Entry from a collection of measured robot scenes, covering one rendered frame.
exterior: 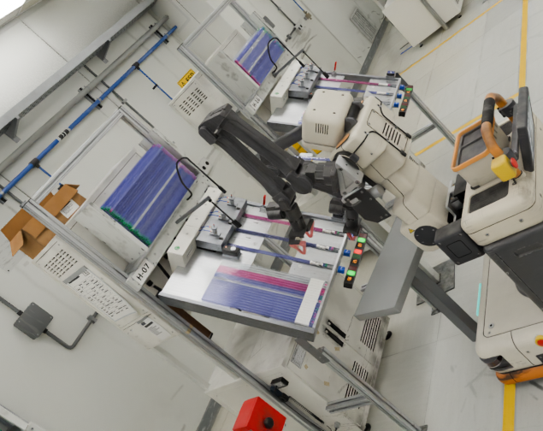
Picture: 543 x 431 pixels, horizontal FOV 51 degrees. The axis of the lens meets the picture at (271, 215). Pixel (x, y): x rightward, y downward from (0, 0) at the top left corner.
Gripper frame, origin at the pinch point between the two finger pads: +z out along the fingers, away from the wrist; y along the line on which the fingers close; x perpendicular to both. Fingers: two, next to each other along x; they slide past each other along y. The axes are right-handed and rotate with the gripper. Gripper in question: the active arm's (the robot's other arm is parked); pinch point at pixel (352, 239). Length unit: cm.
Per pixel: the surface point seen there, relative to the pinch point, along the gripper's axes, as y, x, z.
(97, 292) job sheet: 49, -110, 11
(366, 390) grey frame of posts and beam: 52, 17, 36
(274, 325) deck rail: 49, -22, 9
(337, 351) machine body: 21, -3, 58
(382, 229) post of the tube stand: -42, 7, 31
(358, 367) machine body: 20, 7, 70
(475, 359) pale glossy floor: 18, 60, 47
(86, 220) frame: 38, -110, -24
